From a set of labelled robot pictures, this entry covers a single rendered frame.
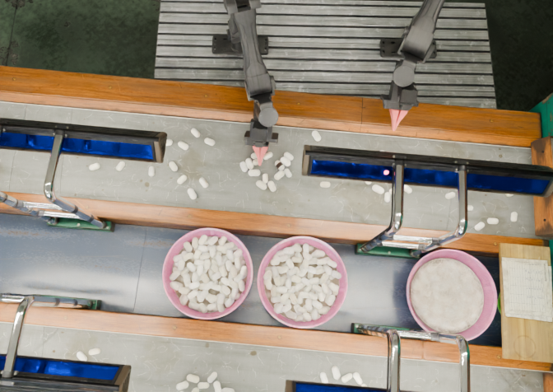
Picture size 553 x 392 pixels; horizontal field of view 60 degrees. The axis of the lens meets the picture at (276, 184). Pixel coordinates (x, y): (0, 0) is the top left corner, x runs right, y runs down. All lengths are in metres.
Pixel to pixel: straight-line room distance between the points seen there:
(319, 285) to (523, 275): 0.60
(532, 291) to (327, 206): 0.64
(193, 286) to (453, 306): 0.78
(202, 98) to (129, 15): 1.23
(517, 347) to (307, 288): 0.62
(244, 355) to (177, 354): 0.19
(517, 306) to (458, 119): 0.60
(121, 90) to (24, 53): 1.22
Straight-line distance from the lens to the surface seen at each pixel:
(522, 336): 1.61
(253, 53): 1.39
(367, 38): 1.87
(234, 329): 1.45
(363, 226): 1.50
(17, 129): 1.33
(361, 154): 1.19
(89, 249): 1.65
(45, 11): 2.92
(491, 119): 1.73
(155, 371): 1.52
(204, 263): 1.49
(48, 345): 1.60
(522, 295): 1.62
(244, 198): 1.52
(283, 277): 1.49
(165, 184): 1.56
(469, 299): 1.61
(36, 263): 1.71
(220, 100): 1.60
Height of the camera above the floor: 2.21
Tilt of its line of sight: 75 degrees down
